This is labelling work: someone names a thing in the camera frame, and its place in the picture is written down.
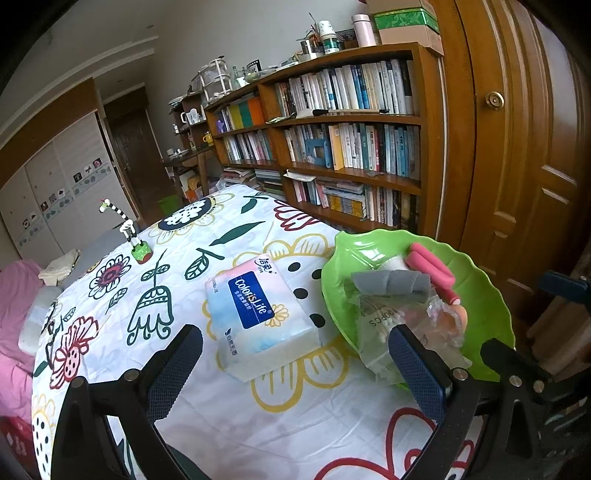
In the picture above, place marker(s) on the pink quilt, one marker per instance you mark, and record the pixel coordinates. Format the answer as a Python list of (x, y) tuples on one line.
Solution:
[(14, 300)]

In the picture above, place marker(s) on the stack of paper cups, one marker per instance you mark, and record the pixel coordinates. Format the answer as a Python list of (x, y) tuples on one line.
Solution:
[(330, 39)]

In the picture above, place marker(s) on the yellow mug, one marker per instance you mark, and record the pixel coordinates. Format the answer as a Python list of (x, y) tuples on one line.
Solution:
[(207, 137)]

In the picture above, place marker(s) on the rows of shelved books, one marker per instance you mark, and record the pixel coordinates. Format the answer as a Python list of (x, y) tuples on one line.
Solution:
[(360, 87)]

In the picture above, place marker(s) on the blue picture frame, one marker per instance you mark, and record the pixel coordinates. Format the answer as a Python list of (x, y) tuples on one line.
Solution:
[(308, 152)]

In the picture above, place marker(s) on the grey bed cover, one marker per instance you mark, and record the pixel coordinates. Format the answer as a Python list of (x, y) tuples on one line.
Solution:
[(99, 244)]

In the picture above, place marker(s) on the cream folded cloth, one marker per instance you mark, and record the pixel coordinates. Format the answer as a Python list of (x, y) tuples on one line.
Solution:
[(60, 270)]

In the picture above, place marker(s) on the striped giraffe toy figure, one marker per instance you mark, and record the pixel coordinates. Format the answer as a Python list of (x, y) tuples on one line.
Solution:
[(141, 254)]

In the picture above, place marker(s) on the pink thermos bottle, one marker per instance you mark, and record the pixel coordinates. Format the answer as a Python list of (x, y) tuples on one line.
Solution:
[(373, 30)]

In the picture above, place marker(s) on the grey pillow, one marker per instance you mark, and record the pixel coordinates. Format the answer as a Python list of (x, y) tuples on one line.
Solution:
[(37, 323)]

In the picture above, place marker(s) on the wooden desk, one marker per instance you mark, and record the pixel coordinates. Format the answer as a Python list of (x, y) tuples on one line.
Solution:
[(184, 159)]

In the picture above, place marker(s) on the light brown wooden door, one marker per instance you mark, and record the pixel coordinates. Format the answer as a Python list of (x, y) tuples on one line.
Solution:
[(531, 161)]

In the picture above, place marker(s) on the small wooden shelf unit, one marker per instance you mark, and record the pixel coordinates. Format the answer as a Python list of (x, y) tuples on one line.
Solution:
[(178, 134)]

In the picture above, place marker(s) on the orange gourd-shaped sponge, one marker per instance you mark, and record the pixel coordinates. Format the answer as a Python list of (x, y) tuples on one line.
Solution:
[(460, 316)]

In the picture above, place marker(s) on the white sliding-door wardrobe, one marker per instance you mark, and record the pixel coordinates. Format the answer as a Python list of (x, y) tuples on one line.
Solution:
[(60, 175)]

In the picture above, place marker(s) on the green banded cardboard box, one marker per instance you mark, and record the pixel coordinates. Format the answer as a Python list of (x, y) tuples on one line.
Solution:
[(401, 21)]

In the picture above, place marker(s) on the blue white tissue pack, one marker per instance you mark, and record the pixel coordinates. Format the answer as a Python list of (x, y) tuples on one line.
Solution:
[(258, 323)]

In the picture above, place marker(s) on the red box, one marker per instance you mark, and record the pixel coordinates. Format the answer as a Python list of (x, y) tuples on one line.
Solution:
[(14, 438)]

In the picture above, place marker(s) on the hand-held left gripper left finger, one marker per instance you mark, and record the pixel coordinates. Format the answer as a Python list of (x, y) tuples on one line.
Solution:
[(175, 369)]

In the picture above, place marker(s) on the green leaf-shaped plate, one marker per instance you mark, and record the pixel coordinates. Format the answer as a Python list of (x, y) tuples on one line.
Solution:
[(480, 295)]

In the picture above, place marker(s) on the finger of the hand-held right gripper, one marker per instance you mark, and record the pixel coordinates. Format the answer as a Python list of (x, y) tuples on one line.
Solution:
[(561, 282)]

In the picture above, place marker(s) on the grey cloth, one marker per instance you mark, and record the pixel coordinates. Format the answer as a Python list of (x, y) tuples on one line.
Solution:
[(388, 281)]

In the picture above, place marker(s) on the dark wooden door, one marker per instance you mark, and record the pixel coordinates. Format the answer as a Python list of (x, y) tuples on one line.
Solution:
[(134, 152)]

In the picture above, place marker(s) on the brass door knob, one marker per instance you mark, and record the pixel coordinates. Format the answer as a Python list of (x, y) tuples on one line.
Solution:
[(494, 99)]

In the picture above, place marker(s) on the clear cotton swab bag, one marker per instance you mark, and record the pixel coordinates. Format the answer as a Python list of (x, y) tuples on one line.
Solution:
[(374, 332)]

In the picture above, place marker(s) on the white plastic rack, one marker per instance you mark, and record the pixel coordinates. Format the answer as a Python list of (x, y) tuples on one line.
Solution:
[(226, 83)]

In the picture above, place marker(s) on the wooden bookshelf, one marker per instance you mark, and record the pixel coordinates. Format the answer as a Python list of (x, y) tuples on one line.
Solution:
[(431, 138)]

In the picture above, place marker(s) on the floral printed bedsheet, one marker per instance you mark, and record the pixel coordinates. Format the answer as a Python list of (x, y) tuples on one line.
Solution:
[(286, 424)]

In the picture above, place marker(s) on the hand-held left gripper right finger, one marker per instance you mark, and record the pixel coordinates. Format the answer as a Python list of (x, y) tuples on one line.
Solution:
[(415, 369)]

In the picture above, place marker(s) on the metal tin can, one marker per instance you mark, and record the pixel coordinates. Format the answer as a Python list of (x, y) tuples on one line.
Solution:
[(307, 48)]

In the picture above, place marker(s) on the green waste bin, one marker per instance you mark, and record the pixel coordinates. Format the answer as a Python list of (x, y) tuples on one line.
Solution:
[(170, 206)]

